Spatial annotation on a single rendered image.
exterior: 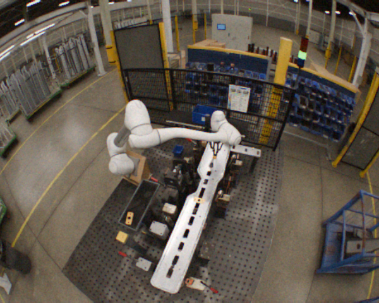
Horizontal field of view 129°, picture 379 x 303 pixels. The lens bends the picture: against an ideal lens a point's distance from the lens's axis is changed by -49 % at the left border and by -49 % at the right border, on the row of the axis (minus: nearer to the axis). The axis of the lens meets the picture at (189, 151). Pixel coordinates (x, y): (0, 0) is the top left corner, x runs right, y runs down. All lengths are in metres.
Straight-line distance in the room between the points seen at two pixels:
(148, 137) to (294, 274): 2.29
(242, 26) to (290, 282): 7.57
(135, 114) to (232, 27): 6.75
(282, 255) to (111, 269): 1.94
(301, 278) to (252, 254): 1.19
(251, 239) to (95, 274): 1.40
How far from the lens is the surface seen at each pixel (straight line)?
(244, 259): 1.53
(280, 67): 1.71
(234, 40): 7.58
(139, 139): 1.04
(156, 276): 1.20
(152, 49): 3.20
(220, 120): 1.26
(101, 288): 1.69
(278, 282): 2.39
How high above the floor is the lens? 2.18
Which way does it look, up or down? 47 degrees down
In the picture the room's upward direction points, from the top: 4 degrees counter-clockwise
